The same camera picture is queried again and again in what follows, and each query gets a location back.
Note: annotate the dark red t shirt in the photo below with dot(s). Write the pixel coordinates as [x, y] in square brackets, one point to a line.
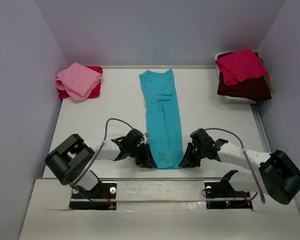
[250, 88]

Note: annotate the pink folded t shirt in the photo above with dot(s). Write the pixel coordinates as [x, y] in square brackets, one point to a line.
[76, 81]

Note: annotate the magenta t shirt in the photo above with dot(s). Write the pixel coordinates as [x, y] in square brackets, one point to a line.
[239, 66]

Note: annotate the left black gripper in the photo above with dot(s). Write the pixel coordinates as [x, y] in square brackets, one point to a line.
[139, 153]

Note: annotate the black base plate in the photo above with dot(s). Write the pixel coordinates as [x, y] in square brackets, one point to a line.
[222, 196]
[101, 198]

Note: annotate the white perforated basket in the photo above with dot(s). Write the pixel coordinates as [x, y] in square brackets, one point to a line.
[236, 100]

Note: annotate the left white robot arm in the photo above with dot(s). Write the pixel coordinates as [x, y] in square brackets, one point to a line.
[68, 161]

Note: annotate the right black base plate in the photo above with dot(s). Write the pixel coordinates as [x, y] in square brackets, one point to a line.
[222, 196]

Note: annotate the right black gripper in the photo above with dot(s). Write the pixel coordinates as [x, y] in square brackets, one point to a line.
[194, 154]

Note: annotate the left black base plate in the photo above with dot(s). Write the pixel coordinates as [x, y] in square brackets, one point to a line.
[101, 198]

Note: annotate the red folded t shirt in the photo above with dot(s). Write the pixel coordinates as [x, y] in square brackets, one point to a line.
[93, 87]

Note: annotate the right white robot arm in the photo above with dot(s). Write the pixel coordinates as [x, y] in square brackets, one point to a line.
[272, 174]

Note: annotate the turquoise t shirt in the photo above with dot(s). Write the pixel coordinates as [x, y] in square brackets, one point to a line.
[162, 115]

